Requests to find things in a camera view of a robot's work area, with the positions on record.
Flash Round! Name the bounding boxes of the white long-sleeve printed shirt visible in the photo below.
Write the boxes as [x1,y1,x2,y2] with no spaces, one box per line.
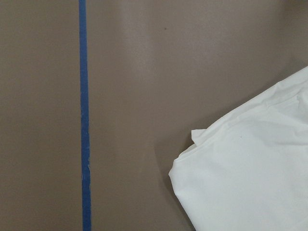
[169,68,308,231]

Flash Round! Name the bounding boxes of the blue tape grid lines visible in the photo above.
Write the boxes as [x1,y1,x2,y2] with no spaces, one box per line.
[78,0,92,231]

